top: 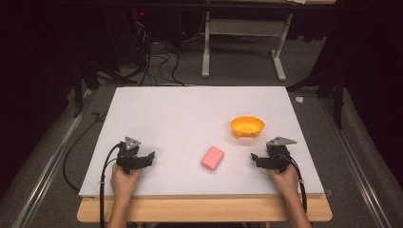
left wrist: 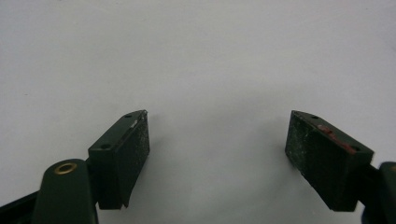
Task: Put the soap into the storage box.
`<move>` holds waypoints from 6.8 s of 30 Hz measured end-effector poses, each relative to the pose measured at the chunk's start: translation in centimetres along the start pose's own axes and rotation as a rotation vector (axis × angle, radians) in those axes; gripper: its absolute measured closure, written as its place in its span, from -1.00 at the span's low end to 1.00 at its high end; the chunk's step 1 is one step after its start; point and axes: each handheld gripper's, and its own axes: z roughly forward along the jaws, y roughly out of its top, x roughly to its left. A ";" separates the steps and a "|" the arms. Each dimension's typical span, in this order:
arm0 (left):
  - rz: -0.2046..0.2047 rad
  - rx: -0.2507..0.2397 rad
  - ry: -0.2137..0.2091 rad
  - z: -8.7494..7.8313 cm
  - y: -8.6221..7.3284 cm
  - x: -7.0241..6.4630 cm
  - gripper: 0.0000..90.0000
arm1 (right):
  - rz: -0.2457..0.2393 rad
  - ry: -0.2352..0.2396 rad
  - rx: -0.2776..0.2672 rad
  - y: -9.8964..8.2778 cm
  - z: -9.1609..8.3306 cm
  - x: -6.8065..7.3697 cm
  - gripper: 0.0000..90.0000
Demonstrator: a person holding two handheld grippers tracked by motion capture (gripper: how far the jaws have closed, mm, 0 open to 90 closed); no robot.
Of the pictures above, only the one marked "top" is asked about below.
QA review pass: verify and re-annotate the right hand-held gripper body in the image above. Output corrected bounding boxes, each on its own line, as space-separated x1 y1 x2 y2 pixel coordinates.
260 136 298 174

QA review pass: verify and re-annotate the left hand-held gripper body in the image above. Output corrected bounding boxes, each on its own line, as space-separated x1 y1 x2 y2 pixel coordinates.
116 136 148 175

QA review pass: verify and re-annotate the person's left hand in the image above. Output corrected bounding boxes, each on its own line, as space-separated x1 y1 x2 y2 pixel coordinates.
109 162 144 200

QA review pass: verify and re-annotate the person's right hand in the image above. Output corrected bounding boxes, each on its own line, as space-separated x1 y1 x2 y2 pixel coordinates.
266 163 300 200

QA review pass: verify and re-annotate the orange plastic bowl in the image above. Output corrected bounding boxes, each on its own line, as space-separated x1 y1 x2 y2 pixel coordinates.
229 115 266 140

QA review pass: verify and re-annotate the pink soap bar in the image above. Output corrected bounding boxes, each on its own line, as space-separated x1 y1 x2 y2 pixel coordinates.
201 145 225 172

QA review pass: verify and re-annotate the white table board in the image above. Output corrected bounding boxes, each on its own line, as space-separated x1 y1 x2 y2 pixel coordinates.
78 85 326 199

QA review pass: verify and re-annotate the wooden table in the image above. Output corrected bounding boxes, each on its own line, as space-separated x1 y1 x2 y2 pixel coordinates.
76 193 334 224

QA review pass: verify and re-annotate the black metal stand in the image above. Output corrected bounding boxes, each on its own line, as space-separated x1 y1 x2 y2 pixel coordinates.
286 67 347 130
71 58 141 119

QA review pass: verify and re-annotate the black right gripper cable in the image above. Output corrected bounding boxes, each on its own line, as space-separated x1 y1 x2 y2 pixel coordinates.
284 155 309 214

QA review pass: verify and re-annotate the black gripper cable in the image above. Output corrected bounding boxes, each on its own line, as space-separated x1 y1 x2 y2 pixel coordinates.
99 142 124 228
284 155 309 214

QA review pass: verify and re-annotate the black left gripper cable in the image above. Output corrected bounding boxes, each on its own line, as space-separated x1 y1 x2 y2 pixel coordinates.
99 142 124 228

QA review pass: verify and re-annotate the black floor cable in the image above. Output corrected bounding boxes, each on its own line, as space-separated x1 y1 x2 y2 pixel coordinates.
62 111 108 193

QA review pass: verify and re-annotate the metal floor rail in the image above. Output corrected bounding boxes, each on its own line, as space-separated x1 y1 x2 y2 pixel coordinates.
10 89 93 228
318 96 393 228

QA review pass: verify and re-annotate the tangle of black cables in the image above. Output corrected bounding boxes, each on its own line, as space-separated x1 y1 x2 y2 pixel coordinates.
127 18 203 87

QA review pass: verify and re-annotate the white metal desk frame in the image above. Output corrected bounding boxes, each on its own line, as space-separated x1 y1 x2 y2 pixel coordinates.
201 10 295 83

